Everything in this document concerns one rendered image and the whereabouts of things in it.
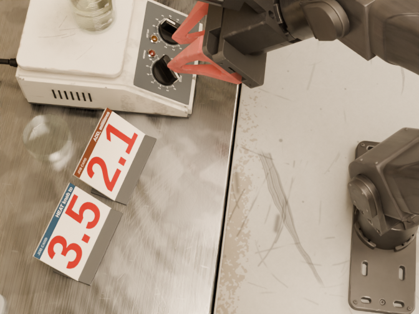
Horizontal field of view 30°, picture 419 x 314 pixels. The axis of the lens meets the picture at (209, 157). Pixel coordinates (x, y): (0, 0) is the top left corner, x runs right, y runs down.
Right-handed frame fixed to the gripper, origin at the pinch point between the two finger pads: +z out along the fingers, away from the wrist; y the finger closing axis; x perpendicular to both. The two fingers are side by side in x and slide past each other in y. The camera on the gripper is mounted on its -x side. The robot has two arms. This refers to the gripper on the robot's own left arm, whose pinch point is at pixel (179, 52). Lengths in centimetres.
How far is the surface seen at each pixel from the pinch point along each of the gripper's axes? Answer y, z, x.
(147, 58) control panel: -3.2, 8.1, 2.9
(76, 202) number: 14.2, 14.1, 1.6
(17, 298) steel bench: 24.8, 19.8, 0.8
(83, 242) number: 18.1, 14.3, 3.9
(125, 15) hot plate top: -7.0, 8.6, -1.2
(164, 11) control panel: -10.4, 7.8, 3.9
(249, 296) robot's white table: 21.5, 0.7, 16.8
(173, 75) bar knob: -1.3, 5.5, 4.9
